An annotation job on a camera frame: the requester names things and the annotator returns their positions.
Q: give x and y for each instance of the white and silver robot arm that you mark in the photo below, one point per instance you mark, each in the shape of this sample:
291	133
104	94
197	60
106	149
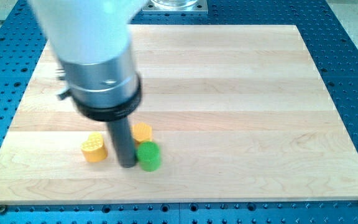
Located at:
92	42

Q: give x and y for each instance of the yellow hexagon block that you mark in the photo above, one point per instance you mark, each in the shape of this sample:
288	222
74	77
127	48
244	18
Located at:
142	132

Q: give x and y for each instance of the green cylinder block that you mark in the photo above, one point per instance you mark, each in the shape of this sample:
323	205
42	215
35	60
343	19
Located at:
148	155

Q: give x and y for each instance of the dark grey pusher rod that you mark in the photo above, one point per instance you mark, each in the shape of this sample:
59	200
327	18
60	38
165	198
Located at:
124	145

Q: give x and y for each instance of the light wooden board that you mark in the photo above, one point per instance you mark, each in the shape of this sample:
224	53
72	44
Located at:
240	113

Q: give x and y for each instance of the yellow heart block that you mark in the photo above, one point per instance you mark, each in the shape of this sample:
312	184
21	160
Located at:
93	148

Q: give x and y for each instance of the left board corner screw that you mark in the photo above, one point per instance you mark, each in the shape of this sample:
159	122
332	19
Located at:
3	209

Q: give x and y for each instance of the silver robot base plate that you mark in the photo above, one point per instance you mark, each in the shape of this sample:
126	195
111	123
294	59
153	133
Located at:
176	6

